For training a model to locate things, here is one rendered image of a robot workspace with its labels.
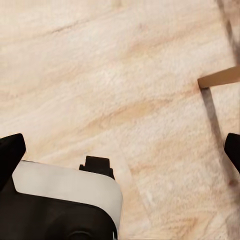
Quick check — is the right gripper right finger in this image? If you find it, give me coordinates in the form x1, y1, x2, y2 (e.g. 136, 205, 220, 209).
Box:
224, 133, 240, 173

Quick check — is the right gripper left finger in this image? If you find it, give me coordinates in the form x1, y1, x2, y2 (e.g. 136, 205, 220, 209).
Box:
0, 133, 26, 193

